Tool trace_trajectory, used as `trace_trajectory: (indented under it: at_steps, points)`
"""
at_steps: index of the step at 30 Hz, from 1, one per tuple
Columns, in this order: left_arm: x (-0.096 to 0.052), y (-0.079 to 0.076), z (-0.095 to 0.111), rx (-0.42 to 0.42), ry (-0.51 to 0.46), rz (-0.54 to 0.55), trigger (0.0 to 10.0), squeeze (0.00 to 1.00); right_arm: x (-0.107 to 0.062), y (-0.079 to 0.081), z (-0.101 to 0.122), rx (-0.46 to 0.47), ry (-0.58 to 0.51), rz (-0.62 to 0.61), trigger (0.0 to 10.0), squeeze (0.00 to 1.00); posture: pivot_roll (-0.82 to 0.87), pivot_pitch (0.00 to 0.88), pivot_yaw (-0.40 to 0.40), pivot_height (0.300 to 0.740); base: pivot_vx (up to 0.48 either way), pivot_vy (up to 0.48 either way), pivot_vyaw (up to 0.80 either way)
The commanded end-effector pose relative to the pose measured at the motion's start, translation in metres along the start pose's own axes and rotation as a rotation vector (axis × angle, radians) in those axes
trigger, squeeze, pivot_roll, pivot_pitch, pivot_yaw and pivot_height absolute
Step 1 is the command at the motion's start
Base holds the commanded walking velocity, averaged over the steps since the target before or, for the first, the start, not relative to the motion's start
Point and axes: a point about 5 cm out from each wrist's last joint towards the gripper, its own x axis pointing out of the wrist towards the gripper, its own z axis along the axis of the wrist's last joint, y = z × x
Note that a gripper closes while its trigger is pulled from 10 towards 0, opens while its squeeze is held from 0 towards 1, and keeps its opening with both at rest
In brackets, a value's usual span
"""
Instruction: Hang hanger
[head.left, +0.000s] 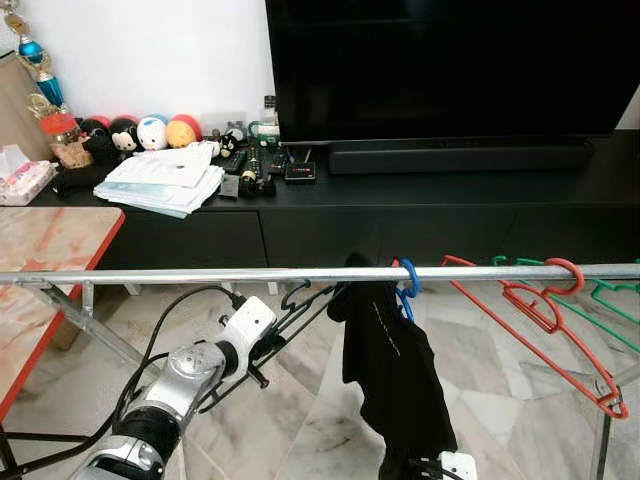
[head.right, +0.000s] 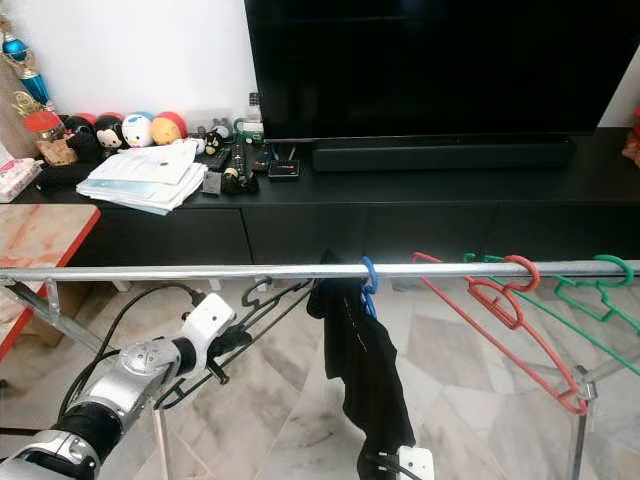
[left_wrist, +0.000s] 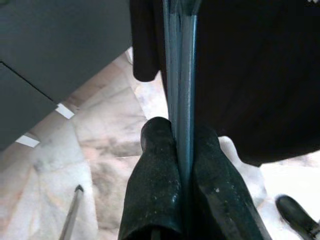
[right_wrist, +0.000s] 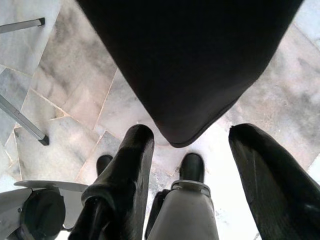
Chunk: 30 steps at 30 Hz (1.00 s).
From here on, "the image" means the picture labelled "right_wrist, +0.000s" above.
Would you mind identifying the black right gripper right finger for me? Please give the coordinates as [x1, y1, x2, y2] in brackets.
[228, 123, 320, 240]

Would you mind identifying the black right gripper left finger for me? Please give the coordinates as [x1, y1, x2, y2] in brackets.
[68, 124, 155, 240]

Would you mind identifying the black knit collar garment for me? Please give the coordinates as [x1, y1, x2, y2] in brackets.
[74, 0, 305, 149]

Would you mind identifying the silver metal clothes rack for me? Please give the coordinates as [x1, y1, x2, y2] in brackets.
[0, 16, 50, 147]

